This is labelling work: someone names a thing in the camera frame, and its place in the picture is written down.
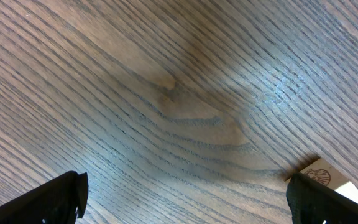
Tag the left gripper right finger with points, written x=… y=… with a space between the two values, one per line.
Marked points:
x=313 y=203

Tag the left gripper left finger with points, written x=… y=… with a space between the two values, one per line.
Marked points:
x=60 y=200

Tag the wooden block blue side left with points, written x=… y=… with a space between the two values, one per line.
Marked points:
x=325 y=173

